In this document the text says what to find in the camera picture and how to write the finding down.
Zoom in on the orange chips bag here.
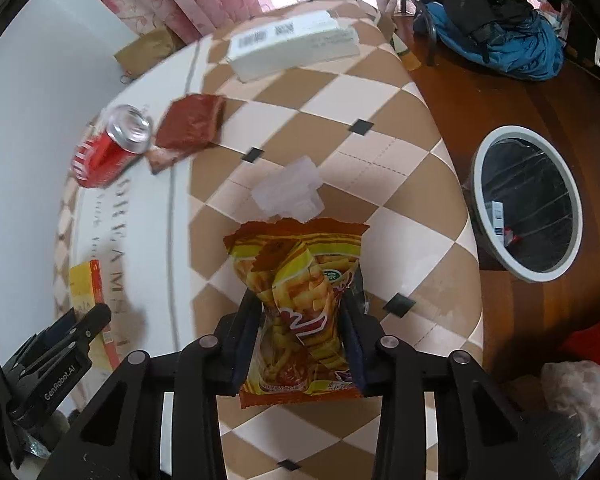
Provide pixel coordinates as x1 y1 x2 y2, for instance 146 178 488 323
223 218 367 408

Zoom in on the white round trash bin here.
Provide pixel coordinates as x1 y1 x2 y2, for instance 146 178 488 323
463 126 583 283

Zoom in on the yellow red box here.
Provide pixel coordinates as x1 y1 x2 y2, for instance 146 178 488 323
69 259 120 372

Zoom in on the red cola can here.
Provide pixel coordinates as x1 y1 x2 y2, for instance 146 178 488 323
71 105 152 188

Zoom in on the milk carton in bin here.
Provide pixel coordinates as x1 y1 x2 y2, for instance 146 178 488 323
486 200 514 247

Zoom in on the dark red snack packet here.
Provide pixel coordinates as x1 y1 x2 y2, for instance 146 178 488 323
145 93 226 174

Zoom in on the crumpled white tissue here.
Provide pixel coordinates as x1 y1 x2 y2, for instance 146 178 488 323
251 156 325 222

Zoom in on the checkered brown tablecloth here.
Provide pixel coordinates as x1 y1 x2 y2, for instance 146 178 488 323
52 0 486 480

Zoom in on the brown paper bag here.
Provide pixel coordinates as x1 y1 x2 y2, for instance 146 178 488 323
114 27 185 79

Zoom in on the blue and black clothes pile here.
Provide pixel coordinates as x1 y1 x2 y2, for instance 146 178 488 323
401 0 564 81

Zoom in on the white cardboard box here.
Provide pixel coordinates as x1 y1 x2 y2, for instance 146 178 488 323
226 10 360 82

